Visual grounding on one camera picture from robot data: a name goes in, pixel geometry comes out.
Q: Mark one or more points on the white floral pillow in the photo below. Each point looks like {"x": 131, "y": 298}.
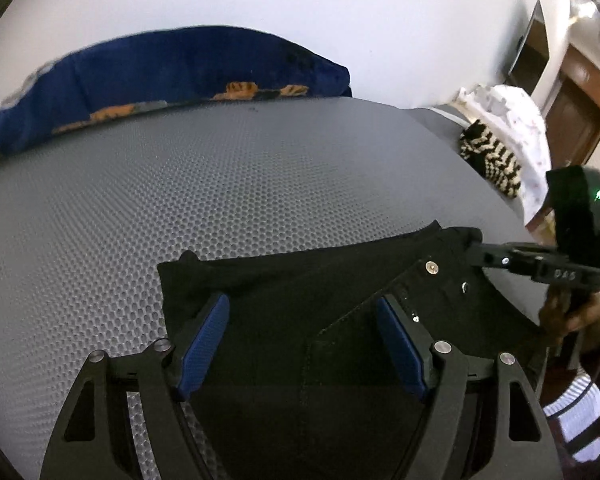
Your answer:
{"x": 520, "y": 120}

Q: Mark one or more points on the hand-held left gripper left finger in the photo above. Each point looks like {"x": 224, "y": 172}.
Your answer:
{"x": 205, "y": 340}

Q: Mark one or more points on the person's right forearm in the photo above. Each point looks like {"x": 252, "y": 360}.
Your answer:
{"x": 580, "y": 410}

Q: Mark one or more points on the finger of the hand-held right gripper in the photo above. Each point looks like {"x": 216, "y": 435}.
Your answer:
{"x": 500, "y": 259}

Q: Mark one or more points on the person's right hand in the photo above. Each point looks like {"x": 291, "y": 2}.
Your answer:
{"x": 575, "y": 315}

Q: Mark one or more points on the blue blanket with orange print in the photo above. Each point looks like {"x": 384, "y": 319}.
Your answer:
{"x": 155, "y": 70}

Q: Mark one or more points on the black pants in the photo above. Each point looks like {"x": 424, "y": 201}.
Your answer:
{"x": 290, "y": 310}

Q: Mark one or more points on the grey mesh mattress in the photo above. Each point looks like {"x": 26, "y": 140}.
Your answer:
{"x": 180, "y": 185}

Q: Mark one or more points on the wall-mounted television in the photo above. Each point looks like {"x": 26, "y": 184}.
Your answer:
{"x": 530, "y": 55}

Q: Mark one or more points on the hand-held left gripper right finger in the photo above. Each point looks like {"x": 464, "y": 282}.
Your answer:
{"x": 402, "y": 345}

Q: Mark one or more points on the black and cream zigzag knit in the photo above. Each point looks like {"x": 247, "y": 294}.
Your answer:
{"x": 490, "y": 160}

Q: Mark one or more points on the brown wooden door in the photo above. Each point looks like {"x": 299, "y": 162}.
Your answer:
{"x": 575, "y": 120}

